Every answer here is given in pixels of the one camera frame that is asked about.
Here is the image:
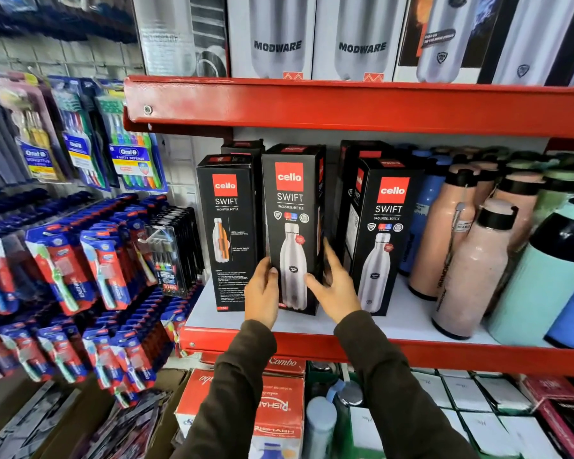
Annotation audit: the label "black and white bottle box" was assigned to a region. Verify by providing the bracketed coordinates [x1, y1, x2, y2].
[477, 0, 574, 87]

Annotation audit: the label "brown cardboard box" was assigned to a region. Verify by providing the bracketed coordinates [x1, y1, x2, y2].
[42, 368, 193, 459]

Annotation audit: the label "black steel bottle box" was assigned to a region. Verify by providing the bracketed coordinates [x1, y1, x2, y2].
[348, 158, 424, 317]
[261, 144, 327, 316]

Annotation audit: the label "person's right forearm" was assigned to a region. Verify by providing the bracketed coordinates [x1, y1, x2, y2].
[334, 310, 480, 459]

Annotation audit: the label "rows of red blue toothbrush packs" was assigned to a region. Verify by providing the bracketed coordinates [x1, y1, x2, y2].
[0, 193, 205, 409]

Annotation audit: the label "green toothbrush multipack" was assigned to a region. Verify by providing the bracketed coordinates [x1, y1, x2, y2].
[95, 80, 169, 193]

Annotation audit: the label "person's left forearm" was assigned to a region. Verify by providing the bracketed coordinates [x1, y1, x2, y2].
[171, 319, 278, 459]

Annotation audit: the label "group of white green-edged boxes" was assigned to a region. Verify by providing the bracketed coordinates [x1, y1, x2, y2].
[348, 367, 564, 459]

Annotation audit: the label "pink bottle with black cap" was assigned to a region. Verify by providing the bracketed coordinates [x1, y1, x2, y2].
[408, 165, 482, 302]
[492, 172, 547, 254]
[432, 199, 519, 341]

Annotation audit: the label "row of blue hanging packs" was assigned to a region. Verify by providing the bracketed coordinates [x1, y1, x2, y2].
[0, 187, 95, 221]

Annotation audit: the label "mint bottle with black band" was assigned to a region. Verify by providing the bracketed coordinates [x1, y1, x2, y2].
[487, 195, 574, 348]

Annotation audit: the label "pale blue bottle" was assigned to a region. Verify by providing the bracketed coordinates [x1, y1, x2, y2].
[301, 396, 338, 459]

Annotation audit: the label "bottle with steel lid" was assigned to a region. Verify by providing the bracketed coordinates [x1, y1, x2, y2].
[325, 379, 365, 419]

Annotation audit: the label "black orange bottle box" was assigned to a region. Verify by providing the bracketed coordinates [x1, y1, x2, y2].
[196, 154, 265, 312]

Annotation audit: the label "green bottle with black cap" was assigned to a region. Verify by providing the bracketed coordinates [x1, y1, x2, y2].
[531, 169, 574, 230]

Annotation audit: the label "grey bottle box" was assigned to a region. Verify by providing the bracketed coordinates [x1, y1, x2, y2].
[131, 0, 231, 78]

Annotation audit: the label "white steel bottle box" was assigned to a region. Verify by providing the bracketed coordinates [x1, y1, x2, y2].
[227, 0, 318, 81]
[311, 0, 410, 83]

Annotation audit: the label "red metal shelf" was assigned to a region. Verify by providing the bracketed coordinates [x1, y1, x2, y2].
[179, 277, 574, 379]
[123, 75, 574, 139]

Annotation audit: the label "pile of grey packets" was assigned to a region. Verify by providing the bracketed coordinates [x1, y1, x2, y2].
[0, 381, 174, 459]

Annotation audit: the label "person's right hand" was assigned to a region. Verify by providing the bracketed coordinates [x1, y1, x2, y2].
[305, 238, 363, 324]

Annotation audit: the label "blue toothbrush multipack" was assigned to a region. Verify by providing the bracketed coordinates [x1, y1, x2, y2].
[47, 75, 112, 192]

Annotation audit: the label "white and orange bottle box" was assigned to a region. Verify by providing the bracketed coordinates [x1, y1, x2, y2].
[393, 0, 523, 84]

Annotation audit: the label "red flat box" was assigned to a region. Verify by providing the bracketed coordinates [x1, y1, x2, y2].
[200, 351, 307, 377]

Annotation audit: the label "row of assorted capped bottles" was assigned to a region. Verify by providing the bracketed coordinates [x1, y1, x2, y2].
[396, 143, 574, 177]

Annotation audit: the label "row of black toothbrush packs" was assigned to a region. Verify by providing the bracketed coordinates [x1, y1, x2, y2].
[143, 206, 206, 298]

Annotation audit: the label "red gift box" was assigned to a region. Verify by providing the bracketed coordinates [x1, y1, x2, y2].
[516, 374, 574, 459]

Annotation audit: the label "yellow toothbrush multipack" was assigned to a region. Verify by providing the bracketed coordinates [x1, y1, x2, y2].
[0, 75, 73, 185]

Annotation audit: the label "row of dark hanging packs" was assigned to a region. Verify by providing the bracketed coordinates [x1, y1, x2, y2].
[0, 0, 138, 44]

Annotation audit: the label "red and white carton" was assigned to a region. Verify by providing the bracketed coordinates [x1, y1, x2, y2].
[174, 369, 306, 459]

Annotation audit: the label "blue bottle with dark cap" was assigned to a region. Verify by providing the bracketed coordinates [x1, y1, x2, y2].
[399, 155, 453, 278]

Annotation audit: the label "person's left hand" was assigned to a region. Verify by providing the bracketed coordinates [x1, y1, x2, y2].
[244, 257, 280, 330]

